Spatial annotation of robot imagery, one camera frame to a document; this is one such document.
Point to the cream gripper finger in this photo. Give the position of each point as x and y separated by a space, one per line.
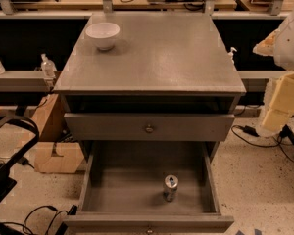
279 104
267 47

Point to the silver blue redbull can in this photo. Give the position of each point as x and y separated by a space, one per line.
170 187

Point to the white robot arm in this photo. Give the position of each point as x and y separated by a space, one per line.
284 58

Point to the grey drawer cabinet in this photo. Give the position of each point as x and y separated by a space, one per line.
162 63

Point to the open grey middle drawer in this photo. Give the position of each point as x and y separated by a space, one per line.
124 184

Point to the closed grey top drawer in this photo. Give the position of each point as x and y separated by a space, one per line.
155 127

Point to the white pump bottle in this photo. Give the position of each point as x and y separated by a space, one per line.
232 53

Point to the white ceramic bowl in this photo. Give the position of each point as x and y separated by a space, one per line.
104 35

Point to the clear pump bottle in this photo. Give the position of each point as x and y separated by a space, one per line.
47 66

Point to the cardboard box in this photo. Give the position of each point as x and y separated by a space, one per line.
57 157

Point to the wooden block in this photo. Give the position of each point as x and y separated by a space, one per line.
49 118

